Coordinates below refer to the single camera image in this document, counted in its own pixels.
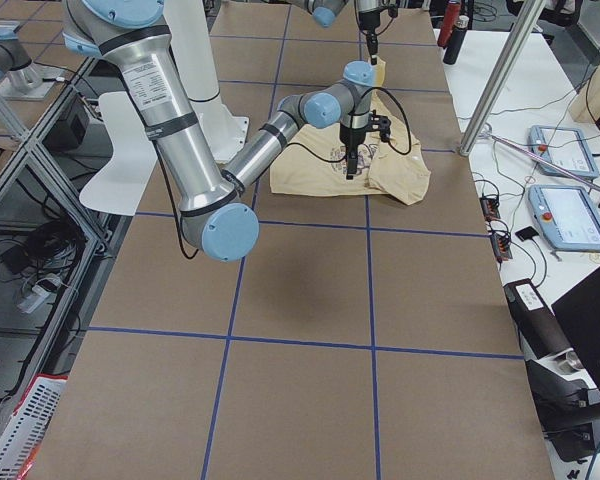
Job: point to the silver metal rod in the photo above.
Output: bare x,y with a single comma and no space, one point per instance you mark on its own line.
538,159

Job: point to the lower blue teach pendant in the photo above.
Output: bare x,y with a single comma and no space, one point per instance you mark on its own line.
566,216

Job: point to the black monitor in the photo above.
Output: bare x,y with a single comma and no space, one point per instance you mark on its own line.
578,315

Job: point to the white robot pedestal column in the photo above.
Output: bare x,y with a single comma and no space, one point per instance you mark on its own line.
225,133

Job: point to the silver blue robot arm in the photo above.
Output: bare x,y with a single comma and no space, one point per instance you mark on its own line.
325,12
146,41

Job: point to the white plastic chair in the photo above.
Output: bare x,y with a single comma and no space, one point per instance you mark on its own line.
119,185

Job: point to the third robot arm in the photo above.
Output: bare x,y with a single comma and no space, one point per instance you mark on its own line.
14,57

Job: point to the black thermos bottle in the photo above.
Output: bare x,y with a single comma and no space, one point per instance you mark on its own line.
456,40

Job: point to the black box under frame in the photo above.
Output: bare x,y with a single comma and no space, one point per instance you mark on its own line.
69,130

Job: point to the cream long-sleeve graphic shirt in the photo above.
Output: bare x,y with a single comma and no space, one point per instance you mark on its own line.
314,165

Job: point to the white power strip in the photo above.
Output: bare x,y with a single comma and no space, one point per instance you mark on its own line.
38,295

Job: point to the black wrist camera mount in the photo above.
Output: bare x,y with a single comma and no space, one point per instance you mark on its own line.
381,125

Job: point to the lower small circuit board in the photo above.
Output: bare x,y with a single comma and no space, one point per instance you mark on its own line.
501,245

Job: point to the upper small circuit board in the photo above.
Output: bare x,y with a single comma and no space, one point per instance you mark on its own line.
490,208

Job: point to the small circuit board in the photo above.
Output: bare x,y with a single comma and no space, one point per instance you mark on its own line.
501,245
490,208

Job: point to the blue teach pendant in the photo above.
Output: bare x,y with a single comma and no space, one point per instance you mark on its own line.
566,216
565,147

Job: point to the aluminium frame table at left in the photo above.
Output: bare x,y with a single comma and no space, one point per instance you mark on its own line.
39,185

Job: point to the upper blue teach pendant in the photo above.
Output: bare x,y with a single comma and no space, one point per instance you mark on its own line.
565,147

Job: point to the aluminium frame post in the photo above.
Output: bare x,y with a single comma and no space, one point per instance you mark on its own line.
516,40

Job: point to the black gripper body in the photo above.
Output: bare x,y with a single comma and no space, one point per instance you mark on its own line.
368,20
351,137

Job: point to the white perforated basket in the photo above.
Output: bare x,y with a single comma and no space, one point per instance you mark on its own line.
27,425

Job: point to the red water bottle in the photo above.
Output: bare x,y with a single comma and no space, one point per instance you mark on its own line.
451,14

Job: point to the small black square pad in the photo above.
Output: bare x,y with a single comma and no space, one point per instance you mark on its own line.
527,233

